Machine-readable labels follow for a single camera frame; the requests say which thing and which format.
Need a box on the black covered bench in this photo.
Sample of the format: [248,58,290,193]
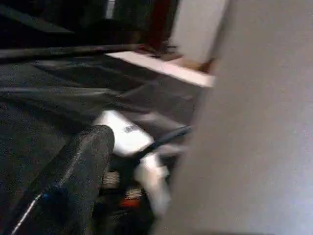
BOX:
[0,43,149,63]

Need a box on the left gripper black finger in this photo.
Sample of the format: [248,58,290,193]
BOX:
[6,124,115,235]

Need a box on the white flat board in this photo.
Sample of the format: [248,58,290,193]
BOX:
[105,50,216,88]

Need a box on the white plastic table leg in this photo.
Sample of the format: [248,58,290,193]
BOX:
[153,0,313,235]

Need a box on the black work mat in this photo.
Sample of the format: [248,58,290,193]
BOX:
[0,51,203,221]

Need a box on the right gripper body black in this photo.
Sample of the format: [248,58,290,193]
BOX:
[92,168,157,235]

